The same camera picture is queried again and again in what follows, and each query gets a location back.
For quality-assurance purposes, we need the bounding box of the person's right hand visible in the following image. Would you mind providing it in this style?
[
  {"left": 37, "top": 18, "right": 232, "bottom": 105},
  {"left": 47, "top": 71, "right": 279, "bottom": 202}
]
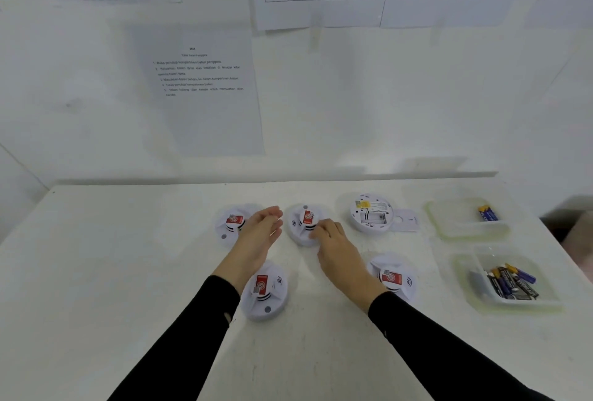
[{"left": 309, "top": 219, "right": 379, "bottom": 304}]

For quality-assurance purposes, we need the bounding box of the person's left hand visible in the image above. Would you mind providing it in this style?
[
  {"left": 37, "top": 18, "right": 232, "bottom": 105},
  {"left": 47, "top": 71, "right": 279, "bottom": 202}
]
[{"left": 212, "top": 206, "right": 284, "bottom": 293}]

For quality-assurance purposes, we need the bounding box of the white round smoke detector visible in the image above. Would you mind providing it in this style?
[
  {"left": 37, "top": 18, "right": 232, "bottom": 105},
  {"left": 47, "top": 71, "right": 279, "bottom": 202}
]
[
  {"left": 348, "top": 192, "right": 395, "bottom": 235},
  {"left": 285, "top": 203, "right": 332, "bottom": 248},
  {"left": 240, "top": 260, "right": 289, "bottom": 323},
  {"left": 366, "top": 255, "right": 419, "bottom": 304},
  {"left": 214, "top": 203, "right": 260, "bottom": 248}
]

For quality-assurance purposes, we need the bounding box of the mounting plate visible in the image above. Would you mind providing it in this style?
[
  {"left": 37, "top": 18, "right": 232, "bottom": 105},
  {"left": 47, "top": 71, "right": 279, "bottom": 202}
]
[{"left": 389, "top": 209, "right": 420, "bottom": 234}]

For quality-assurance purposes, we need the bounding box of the heap of dark batteries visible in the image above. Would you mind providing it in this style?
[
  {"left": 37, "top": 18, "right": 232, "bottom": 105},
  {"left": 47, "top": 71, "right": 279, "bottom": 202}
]
[{"left": 484, "top": 263, "right": 540, "bottom": 300}]

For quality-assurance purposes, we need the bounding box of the person's right forearm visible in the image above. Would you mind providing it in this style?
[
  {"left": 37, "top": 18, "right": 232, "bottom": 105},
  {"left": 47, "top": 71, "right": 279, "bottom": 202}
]
[{"left": 351, "top": 277, "right": 557, "bottom": 401}]

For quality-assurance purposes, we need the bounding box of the person's left forearm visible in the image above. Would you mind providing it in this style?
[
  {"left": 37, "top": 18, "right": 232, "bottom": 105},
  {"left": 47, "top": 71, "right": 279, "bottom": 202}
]
[{"left": 106, "top": 271, "right": 246, "bottom": 401}]

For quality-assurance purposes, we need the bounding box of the clear plastic container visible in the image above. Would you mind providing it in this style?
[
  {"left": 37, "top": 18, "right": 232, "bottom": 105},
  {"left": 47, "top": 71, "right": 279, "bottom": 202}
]
[
  {"left": 425, "top": 196, "right": 511, "bottom": 243},
  {"left": 450, "top": 247, "right": 565, "bottom": 314}
]

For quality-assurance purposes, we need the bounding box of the white paper with text lines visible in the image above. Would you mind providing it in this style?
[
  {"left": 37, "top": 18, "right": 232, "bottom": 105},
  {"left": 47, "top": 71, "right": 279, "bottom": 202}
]
[{"left": 134, "top": 27, "right": 266, "bottom": 157}]

